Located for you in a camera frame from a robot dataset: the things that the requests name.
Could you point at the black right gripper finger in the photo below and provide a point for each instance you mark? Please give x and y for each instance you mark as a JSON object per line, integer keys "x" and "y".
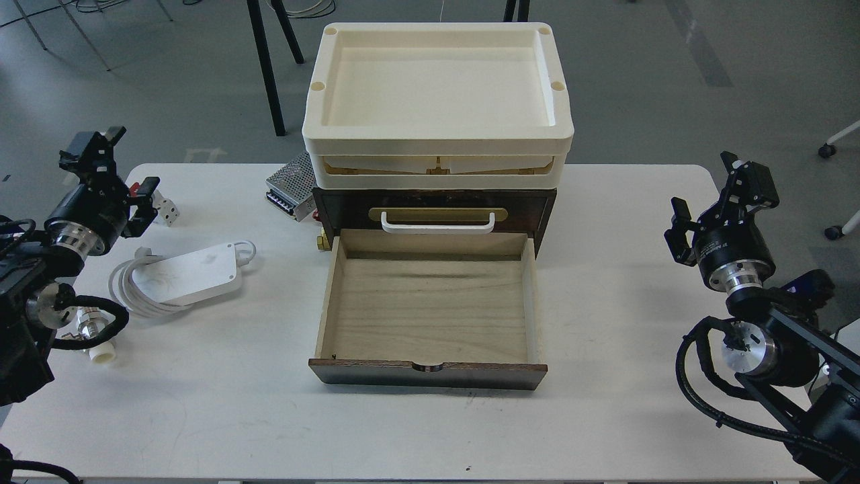
{"x": 729, "y": 161}
{"x": 675, "y": 237}

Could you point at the cream plastic tray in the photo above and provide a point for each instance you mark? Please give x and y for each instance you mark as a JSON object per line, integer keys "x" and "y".
{"x": 438, "y": 107}

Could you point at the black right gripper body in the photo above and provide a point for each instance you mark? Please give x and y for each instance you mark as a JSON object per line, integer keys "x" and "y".
{"x": 730, "y": 250}

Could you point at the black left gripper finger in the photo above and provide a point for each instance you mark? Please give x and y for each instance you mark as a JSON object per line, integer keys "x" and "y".
{"x": 142, "y": 197}
{"x": 113, "y": 135}

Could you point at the open wooden drawer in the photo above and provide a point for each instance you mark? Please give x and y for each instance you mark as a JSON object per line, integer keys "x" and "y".
{"x": 449, "y": 311}

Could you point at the black table leg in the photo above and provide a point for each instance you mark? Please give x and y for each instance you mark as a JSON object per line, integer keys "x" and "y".
{"x": 516, "y": 11}
{"x": 262, "y": 49}

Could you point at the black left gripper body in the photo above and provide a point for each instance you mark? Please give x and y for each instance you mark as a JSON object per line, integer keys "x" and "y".
{"x": 95, "y": 214}

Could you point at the metal mesh power supply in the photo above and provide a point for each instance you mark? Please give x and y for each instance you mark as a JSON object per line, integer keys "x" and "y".
{"x": 290, "y": 188}

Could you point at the metal valve white fitting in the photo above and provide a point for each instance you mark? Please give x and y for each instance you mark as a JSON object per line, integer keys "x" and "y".
{"x": 90, "y": 322}

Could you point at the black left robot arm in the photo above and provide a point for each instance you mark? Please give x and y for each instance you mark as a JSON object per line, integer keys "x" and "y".
{"x": 35, "y": 302}

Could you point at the white charger with cable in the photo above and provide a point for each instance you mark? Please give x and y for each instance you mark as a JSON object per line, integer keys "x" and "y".
{"x": 152, "y": 286}

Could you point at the white drawer handle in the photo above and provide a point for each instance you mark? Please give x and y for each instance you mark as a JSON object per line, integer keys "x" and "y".
{"x": 437, "y": 228}

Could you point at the brass fitting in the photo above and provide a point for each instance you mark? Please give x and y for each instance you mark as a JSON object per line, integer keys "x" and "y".
{"x": 323, "y": 243}

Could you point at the white red circuit breaker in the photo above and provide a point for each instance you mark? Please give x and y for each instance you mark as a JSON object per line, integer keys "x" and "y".
{"x": 166, "y": 213}

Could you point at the black table leg right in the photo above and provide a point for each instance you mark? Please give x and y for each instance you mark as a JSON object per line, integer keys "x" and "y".
{"x": 516, "y": 11}

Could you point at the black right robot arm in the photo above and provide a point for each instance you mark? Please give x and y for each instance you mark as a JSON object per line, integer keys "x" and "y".
{"x": 771, "y": 349}

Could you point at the grey chair legs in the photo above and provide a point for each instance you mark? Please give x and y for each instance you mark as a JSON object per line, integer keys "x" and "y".
{"x": 76, "y": 34}

